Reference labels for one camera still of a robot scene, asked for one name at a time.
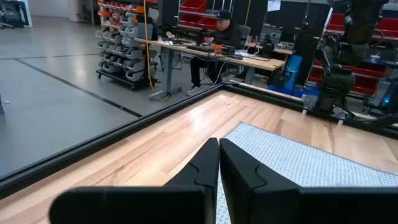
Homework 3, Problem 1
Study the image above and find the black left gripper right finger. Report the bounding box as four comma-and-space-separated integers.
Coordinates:
219, 138, 398, 224

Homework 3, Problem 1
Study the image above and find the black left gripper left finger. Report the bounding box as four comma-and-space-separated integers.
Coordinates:
49, 138, 220, 224

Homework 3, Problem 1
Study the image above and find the grey waffle microfiber towel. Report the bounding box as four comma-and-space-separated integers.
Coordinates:
216, 123, 398, 224

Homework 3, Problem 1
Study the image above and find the blue plastic bin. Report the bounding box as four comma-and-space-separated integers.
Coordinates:
267, 54, 320, 98

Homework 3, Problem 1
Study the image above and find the wooden desk with grey legs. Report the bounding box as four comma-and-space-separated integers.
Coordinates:
134, 37, 286, 101

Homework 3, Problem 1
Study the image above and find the metal shelf with red bins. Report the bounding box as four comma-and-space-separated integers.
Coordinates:
177, 0, 234, 32
306, 12, 398, 98

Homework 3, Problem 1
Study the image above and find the rolling rack of storage bins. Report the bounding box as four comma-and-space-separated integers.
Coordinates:
95, 0, 159, 91

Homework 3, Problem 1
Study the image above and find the person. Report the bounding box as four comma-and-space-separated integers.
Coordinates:
186, 9, 244, 96

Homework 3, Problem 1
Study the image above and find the grey office chair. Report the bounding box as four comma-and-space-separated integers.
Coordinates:
238, 24, 252, 42

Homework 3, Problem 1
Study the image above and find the white paper sheet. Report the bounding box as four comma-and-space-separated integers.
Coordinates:
267, 0, 282, 12

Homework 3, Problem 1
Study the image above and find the white framed panel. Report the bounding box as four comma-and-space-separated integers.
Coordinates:
0, 0, 33, 30

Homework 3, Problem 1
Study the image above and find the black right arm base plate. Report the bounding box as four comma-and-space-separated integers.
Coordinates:
300, 94, 348, 122

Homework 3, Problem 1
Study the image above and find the black aluminium table frame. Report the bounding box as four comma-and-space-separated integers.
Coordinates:
0, 82, 398, 200

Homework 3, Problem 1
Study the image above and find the yellow cable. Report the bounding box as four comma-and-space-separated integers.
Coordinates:
142, 0, 170, 101

